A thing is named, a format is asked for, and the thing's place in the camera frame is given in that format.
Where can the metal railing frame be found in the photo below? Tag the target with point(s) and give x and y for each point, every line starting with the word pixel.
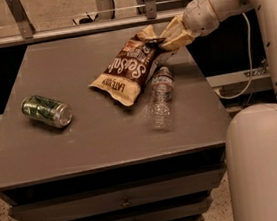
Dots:
pixel 31 21

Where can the clear plastic water bottle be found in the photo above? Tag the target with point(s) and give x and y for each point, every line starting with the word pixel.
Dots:
pixel 160 100

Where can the grey drawer cabinet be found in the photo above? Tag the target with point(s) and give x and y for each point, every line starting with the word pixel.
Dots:
pixel 105 144

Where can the black object behind railing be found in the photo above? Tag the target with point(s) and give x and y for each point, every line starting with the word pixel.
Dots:
pixel 85 20

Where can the green soda can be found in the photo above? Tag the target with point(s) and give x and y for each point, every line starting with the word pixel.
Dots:
pixel 49 111

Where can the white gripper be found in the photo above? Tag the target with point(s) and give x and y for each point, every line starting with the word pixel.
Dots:
pixel 197 15

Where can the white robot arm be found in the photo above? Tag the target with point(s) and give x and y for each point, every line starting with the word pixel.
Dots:
pixel 251 144

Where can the top drawer with knob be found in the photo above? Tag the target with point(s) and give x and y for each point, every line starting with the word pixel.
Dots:
pixel 123 196

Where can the brown chip bag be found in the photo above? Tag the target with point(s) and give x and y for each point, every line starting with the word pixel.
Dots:
pixel 133 66

